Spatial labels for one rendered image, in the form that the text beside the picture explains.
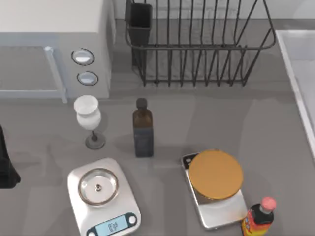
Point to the dark brown square bottle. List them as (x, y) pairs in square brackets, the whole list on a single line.
[(143, 137)]

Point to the white goblet cup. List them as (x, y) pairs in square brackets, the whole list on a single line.
[(87, 115)]

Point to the microwave knob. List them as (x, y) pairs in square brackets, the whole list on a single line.
[(82, 57), (87, 78)]

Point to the silver scale with orange plate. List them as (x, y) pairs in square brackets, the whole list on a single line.
[(216, 182)]

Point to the white kitchen scale with display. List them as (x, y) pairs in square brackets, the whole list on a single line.
[(103, 196)]

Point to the black cutlery holder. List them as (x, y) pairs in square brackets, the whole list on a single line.
[(138, 22)]

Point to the pale microwave oven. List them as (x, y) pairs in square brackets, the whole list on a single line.
[(49, 24)]

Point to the dark bottle with pink cap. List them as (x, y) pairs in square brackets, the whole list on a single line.
[(261, 217)]

